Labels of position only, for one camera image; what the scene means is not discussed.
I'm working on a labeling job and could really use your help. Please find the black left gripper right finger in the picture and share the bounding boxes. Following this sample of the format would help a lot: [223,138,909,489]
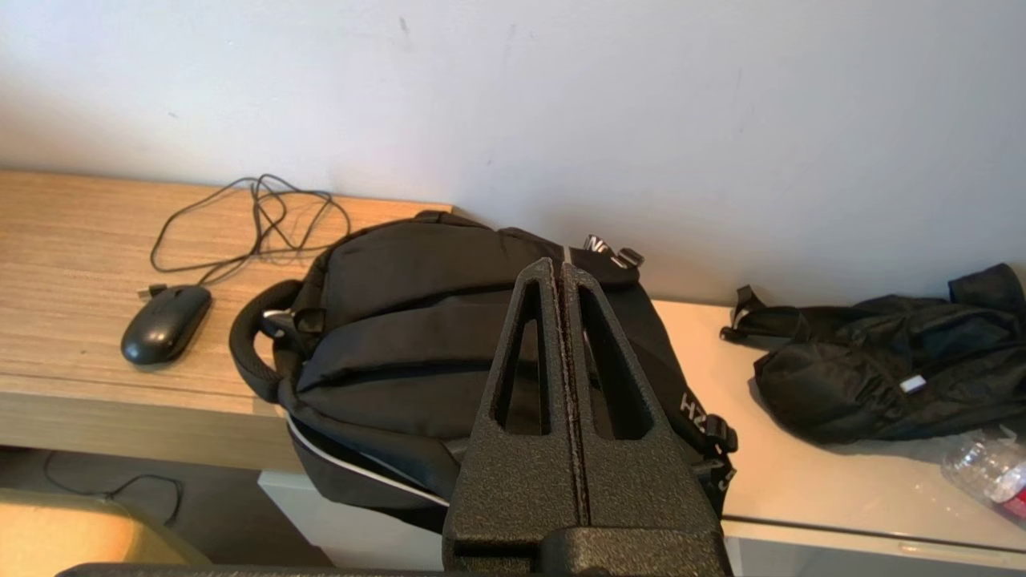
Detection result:
[559,263,732,575]

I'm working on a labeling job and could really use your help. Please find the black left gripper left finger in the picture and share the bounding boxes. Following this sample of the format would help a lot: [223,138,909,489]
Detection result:
[443,258,590,571]

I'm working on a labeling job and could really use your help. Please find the black backpack with grey stripes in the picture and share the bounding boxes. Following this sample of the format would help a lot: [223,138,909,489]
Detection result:
[228,210,738,534]

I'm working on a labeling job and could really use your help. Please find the crumpled black soft bag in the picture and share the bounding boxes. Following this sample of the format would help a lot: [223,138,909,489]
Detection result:
[720,263,1026,446]

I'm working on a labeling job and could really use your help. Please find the clear plastic bottle red label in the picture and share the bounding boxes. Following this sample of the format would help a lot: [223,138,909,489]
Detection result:
[942,429,1026,522]

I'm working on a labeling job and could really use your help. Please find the black computer mouse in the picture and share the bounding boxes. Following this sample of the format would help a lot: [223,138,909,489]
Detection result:
[120,284,213,366]

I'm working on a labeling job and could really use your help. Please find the light wooden desk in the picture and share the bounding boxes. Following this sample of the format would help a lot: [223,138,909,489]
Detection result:
[0,168,454,474]

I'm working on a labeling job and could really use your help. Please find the black cable on floor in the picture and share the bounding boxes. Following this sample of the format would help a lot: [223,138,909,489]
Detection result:
[44,451,184,527]

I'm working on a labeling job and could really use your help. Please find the thin black mouse cable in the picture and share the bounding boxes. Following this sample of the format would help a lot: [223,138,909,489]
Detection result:
[136,174,352,300]

